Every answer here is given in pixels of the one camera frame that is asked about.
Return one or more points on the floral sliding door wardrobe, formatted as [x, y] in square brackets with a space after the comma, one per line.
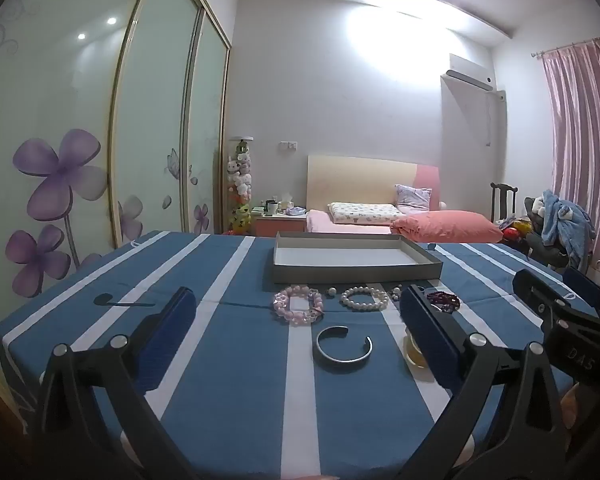
[145, 110]

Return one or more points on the silver cuff bangle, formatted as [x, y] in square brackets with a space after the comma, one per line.
[340, 361]

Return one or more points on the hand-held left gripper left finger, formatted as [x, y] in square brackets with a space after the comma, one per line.
[172, 320]

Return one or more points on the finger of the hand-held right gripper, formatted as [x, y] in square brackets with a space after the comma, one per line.
[532, 290]
[587, 290]

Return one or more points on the plush toy tower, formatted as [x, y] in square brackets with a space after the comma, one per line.
[240, 180]

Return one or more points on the small pearl earrings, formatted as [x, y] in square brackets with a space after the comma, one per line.
[395, 292]

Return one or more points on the grey cardboard tray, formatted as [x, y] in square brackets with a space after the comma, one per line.
[350, 257]

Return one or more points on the blue striped tablecloth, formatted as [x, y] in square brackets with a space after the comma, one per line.
[240, 360]

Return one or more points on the white printed pillow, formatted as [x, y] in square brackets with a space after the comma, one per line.
[362, 212]

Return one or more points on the dark wooden chair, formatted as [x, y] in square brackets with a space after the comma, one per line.
[502, 200]

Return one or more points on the colourful toys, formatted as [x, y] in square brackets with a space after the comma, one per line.
[512, 230]

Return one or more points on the wall switch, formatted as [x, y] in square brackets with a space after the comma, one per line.
[288, 145]

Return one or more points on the beige and pink headboard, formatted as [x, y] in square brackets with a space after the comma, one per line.
[355, 180]

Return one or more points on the blue tissue pack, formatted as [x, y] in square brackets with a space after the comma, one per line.
[295, 211]

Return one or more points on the white conduit pipe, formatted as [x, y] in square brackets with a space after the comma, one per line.
[500, 115]

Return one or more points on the tissue box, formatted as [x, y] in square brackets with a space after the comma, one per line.
[285, 204]

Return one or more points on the cream amber bangle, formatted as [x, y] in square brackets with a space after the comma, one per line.
[412, 356]

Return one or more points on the white air conditioner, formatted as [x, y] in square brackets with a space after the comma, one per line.
[470, 72]

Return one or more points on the salmon folded quilt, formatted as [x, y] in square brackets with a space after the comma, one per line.
[445, 227]

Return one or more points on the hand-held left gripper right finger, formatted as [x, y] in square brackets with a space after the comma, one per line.
[420, 325]

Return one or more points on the curtain rod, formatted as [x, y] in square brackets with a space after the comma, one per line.
[570, 46]

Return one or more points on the blue plush clothing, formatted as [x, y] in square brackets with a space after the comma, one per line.
[565, 225]

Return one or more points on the pink curtain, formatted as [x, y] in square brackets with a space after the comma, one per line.
[585, 150]

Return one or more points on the pink nightstand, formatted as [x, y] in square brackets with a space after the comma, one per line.
[280, 225]

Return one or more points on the lilac pillow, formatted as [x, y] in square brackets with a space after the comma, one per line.
[414, 199]

